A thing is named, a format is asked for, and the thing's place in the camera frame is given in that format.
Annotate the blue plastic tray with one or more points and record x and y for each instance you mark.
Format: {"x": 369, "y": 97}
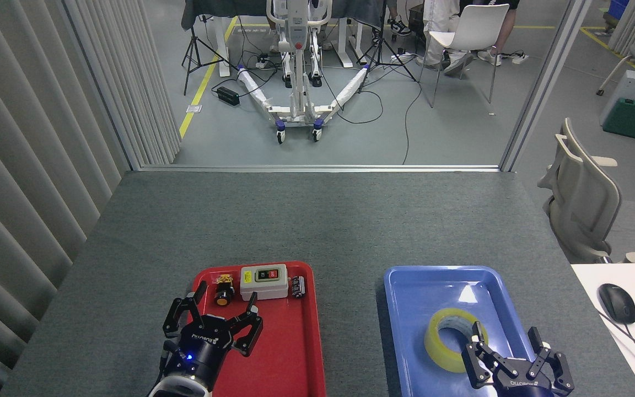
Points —
{"x": 411, "y": 342}

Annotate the black tripod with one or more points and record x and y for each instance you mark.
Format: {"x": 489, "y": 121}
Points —
{"x": 193, "y": 47}
{"x": 382, "y": 49}

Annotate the blue bin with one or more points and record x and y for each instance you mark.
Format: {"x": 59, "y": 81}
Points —
{"x": 618, "y": 10}

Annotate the yellow tape roll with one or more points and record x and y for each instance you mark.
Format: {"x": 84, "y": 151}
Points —
{"x": 436, "y": 344}

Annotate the white stand on wheels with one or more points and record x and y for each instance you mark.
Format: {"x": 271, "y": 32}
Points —
{"x": 298, "y": 82}

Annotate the small black electrical component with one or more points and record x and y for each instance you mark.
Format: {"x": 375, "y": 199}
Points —
{"x": 297, "y": 286}

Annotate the orange push button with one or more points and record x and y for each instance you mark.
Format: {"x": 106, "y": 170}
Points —
{"x": 222, "y": 298}

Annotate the white desk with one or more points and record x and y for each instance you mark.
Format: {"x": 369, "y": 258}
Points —
{"x": 620, "y": 353}

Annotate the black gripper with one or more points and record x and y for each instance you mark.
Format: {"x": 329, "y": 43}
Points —
{"x": 204, "y": 344}
{"x": 518, "y": 380}

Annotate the black power adapter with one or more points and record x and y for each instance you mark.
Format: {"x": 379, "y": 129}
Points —
{"x": 228, "y": 96}

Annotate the beige office chair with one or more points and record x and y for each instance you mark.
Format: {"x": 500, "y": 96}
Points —
{"x": 585, "y": 204}

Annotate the white plastic chair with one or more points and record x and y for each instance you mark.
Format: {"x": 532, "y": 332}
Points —
{"x": 477, "y": 27}

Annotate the person's sneaker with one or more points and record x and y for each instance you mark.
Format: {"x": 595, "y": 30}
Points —
{"x": 399, "y": 26}

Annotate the red plastic tray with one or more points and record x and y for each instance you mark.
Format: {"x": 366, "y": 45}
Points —
{"x": 290, "y": 353}

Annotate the black computer mouse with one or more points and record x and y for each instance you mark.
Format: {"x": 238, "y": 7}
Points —
{"x": 617, "y": 303}

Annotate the white power strip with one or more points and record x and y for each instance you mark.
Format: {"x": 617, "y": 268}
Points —
{"x": 519, "y": 58}
{"x": 262, "y": 63}

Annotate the silver post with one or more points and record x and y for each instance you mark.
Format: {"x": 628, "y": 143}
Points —
{"x": 543, "y": 88}

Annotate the white two-button switch box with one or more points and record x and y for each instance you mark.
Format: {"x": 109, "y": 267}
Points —
{"x": 262, "y": 286}

